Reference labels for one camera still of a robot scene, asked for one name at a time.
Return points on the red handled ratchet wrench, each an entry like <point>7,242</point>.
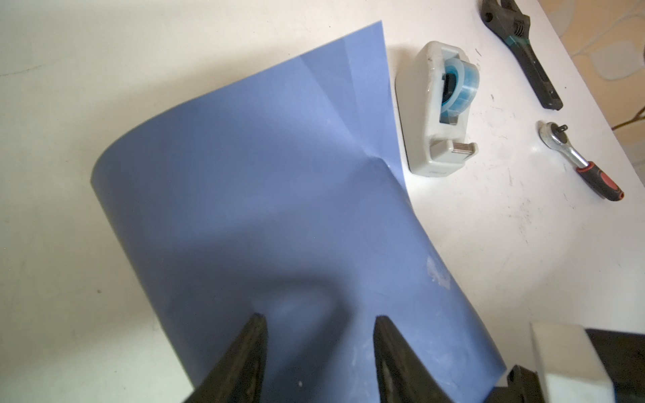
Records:
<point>555,137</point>

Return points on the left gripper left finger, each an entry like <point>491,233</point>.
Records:
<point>239,375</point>

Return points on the black adjustable wrench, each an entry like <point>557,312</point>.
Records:
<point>506,20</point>

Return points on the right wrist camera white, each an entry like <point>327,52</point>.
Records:
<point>568,366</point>

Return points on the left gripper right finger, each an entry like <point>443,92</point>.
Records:
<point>401,376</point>

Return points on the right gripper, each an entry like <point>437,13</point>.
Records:
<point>622,354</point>

